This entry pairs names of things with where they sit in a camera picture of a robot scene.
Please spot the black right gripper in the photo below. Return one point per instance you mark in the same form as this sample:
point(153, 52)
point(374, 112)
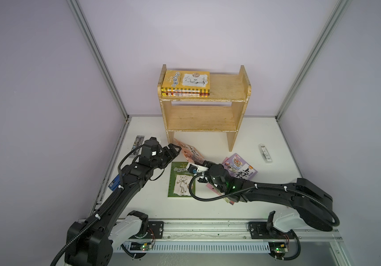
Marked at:
point(208, 164)

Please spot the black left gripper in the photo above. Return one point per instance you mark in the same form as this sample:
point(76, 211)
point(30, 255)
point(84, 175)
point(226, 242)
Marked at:
point(169, 154)

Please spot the orange Chinese comic book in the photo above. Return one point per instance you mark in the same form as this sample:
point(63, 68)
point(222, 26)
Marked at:
point(190, 152)

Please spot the purple cartoon comic book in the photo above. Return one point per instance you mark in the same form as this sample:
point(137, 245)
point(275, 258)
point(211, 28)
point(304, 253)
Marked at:
point(238, 167)

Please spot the red wimpy kid book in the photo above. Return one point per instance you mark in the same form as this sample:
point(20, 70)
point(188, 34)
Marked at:
point(178, 94)

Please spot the yellow green-edged wimpy kid book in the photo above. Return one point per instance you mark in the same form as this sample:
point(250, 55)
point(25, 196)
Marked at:
point(186, 82)

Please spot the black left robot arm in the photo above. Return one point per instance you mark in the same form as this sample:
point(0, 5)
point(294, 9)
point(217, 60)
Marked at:
point(88, 243)

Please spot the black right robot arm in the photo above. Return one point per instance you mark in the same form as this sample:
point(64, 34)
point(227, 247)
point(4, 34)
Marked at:
point(313, 205)

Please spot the green wimpy kid book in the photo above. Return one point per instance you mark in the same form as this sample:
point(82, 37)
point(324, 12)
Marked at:
point(179, 180)

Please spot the grey metal ruler strip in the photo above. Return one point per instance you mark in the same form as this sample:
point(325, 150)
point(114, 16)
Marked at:
point(138, 141)

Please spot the wooden two-tier bookshelf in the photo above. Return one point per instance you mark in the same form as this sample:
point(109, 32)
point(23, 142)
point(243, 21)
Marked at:
point(223, 111)

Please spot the blue stapler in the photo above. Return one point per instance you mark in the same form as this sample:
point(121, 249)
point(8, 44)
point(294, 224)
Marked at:
point(114, 184)

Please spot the left controller circuit board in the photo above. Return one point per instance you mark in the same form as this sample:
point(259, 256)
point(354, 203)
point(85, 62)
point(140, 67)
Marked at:
point(134, 246)

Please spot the controller circuit board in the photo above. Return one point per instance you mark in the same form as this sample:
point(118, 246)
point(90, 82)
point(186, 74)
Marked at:
point(278, 247)
point(134, 246)

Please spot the right controller circuit board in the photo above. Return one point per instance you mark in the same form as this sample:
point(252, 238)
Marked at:
point(278, 247)

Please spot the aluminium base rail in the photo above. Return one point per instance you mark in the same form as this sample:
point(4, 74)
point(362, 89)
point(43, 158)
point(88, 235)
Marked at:
point(228, 230)

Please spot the white slotted cable duct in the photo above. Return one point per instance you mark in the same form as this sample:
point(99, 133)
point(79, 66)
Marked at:
point(204, 247)

